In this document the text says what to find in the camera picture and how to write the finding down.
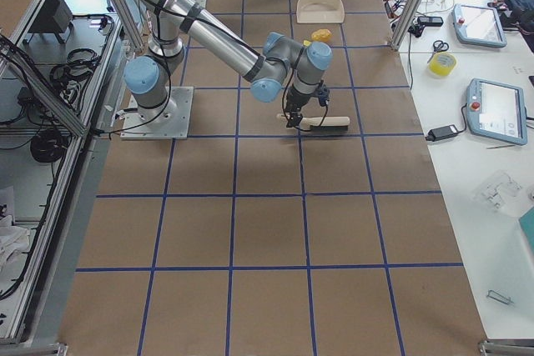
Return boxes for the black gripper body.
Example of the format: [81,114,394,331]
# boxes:
[286,88,311,115]

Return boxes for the white hand brush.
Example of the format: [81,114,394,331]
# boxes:
[276,113,350,133]

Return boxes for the beige dustpan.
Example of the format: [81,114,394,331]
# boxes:
[296,0,345,24]

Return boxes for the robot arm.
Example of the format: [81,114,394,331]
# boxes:
[141,0,333,128]

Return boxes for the brown toy potato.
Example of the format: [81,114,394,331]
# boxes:
[311,28,332,43]

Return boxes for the black power adapter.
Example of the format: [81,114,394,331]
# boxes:
[426,124,459,142]

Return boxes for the yellow tape roll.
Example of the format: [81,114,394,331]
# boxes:
[428,52,456,78]

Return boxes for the far teach pendant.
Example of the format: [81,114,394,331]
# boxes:
[451,4,507,48]

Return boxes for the teach pendant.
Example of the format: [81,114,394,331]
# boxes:
[451,4,507,48]
[466,78,528,146]

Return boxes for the near teach pendant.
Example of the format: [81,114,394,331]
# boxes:
[466,78,528,146]

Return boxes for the clear plastic bag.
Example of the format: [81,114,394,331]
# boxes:
[473,170,523,217]

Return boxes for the teal box corner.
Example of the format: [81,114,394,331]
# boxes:
[519,208,534,250]

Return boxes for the black monitor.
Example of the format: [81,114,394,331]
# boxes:
[23,0,73,44]

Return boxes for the metal clip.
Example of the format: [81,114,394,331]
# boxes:
[486,289,513,305]

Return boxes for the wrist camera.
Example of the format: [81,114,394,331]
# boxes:
[315,83,330,108]

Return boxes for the black braided right cable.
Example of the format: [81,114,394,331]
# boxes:
[280,45,330,133]

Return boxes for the aluminium frame post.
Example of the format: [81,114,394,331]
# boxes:
[388,0,439,52]

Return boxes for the black handled scissors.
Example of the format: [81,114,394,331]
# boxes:
[427,39,450,63]

